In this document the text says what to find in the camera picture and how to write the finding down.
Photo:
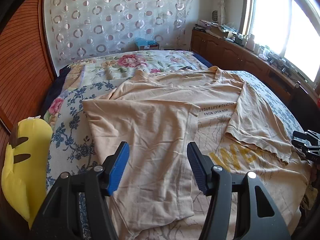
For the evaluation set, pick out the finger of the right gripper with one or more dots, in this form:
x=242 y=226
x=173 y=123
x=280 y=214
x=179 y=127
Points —
x=310 y=152
x=309 y=135

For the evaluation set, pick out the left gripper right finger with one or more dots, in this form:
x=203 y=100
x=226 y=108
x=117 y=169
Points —
x=257 y=214

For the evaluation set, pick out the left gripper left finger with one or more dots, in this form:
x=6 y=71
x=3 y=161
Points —
x=59 y=214

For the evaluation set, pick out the beige printed t-shirt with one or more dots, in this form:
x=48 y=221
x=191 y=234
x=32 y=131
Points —
x=158 y=116

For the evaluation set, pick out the wooden sideboard cabinet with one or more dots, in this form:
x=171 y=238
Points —
x=230 y=56

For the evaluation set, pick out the yellow plush toy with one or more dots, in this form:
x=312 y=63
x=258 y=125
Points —
x=23 y=178

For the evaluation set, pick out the floral bed quilt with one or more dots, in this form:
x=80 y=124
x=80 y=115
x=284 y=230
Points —
x=72 y=147

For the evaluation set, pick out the white bottle on sideboard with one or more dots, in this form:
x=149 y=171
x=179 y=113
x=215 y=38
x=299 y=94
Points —
x=250 y=43

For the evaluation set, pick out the window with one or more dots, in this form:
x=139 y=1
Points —
x=283 y=27

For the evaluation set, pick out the clutter on sideboard top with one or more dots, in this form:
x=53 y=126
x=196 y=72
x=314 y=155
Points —
x=230 y=35

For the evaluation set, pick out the wooden slatted wardrobe door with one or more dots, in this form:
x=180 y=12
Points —
x=26 y=74

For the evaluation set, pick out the blue item at headboard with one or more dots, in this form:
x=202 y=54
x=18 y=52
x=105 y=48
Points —
x=143 y=44

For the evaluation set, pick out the white circle-patterned curtain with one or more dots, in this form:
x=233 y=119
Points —
x=79 y=29

